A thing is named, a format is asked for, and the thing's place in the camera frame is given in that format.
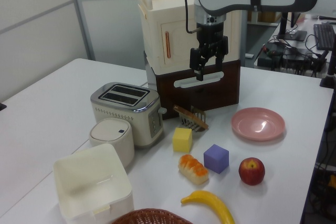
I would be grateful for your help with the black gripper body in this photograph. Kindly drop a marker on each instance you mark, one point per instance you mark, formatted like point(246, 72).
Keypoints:
point(210, 33)

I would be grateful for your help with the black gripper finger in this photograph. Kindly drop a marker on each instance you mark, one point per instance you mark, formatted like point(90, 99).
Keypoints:
point(221, 51)
point(195, 60)

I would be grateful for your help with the red apple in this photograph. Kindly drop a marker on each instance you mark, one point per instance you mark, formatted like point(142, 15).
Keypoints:
point(252, 172)

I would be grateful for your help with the cream open plastic container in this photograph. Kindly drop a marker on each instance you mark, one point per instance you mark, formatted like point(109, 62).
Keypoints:
point(78, 174)

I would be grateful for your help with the small silver object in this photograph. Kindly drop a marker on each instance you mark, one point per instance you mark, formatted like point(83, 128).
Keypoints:
point(249, 56)

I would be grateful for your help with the brown drawer box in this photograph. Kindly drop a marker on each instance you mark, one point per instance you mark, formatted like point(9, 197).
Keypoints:
point(225, 90)

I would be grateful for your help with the black electronics box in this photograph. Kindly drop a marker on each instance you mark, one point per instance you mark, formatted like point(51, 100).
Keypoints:
point(270, 56)

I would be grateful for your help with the wooden shelf unit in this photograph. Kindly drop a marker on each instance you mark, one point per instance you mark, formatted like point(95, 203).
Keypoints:
point(265, 18)

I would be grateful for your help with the brass toast rack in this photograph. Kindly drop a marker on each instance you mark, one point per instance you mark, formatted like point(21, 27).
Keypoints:
point(200, 115)

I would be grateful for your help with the brown bread slice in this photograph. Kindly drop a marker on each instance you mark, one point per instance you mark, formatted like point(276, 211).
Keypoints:
point(193, 117)

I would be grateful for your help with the black monitor stand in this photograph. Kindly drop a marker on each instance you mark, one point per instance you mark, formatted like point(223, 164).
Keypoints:
point(292, 35)

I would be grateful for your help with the black computer monitor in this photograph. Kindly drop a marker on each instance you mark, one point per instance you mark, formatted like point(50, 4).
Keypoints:
point(294, 19)

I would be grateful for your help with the pink plate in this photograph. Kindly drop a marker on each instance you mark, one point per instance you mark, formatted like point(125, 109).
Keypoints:
point(257, 124)

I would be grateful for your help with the yellow foam cube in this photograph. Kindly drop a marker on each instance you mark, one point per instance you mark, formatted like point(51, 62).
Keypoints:
point(181, 141)

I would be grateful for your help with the cream chrome toaster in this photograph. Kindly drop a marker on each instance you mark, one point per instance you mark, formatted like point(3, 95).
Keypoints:
point(123, 119)

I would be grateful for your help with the purple foam cube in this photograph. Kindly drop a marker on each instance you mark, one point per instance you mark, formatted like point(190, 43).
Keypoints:
point(215, 159)

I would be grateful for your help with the black keyboard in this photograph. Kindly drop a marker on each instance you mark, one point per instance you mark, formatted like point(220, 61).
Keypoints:
point(325, 36)

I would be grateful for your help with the orange glazed bread loaf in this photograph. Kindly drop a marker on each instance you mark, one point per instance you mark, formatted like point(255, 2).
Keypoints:
point(194, 170)

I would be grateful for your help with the black mounting pole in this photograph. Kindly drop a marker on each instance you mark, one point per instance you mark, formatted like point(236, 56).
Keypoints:
point(331, 69)

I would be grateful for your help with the small white lidded bin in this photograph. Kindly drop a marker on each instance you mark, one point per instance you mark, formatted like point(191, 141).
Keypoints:
point(113, 137)

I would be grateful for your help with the yellow banana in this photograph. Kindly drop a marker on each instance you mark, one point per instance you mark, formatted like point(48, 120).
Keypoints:
point(215, 204)

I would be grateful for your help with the brown wicker basket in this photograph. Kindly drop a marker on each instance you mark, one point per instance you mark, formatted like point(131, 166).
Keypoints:
point(149, 217)

